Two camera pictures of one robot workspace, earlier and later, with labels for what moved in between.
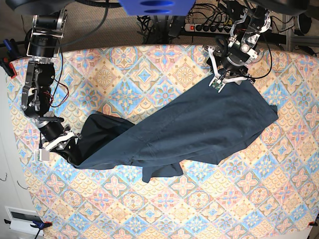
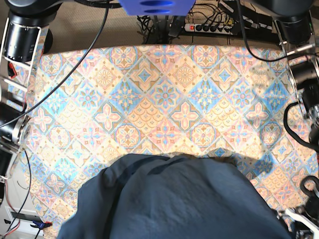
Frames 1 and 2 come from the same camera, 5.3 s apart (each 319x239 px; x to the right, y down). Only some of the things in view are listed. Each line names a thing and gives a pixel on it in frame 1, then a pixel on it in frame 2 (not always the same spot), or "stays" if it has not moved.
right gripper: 236,59 to 310,209
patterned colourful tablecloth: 268,190 stays
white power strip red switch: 208,28 stays
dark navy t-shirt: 206,126 to 145,196
